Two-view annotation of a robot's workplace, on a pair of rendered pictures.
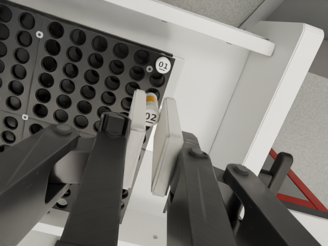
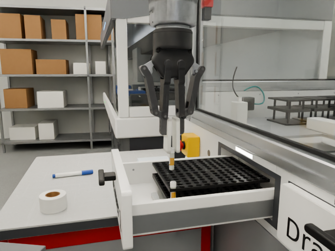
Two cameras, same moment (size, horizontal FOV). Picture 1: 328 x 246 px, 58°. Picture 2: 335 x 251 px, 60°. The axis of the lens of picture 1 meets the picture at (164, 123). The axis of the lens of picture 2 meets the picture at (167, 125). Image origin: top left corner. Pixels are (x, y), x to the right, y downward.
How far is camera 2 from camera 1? 52 cm
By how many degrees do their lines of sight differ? 64
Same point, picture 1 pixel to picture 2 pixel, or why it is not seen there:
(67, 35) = (210, 183)
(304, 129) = not seen: outside the picture
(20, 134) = (204, 167)
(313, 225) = (22, 223)
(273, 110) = (124, 177)
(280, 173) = (102, 177)
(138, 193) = (146, 187)
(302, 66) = (123, 185)
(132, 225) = (144, 173)
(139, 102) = (178, 138)
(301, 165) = not seen: outside the picture
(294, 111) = not seen: outside the picture
